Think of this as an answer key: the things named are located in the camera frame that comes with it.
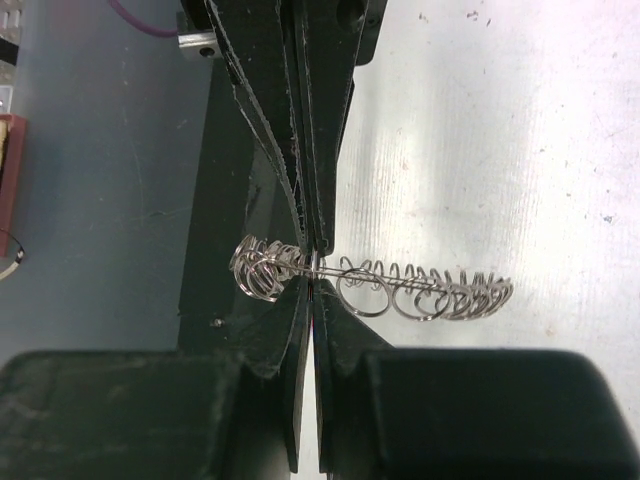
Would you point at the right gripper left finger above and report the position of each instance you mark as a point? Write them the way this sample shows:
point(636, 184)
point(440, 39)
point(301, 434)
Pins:
point(231, 413)

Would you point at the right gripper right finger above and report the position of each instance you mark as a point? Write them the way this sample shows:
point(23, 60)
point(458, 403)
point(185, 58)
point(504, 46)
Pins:
point(423, 413)

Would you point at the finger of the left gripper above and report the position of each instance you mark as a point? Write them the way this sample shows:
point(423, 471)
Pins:
point(250, 34)
point(332, 38)

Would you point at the metal disc with keyrings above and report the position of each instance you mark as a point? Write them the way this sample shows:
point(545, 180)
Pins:
point(370, 288)

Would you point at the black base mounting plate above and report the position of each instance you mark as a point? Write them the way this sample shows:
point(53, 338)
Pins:
point(236, 194)

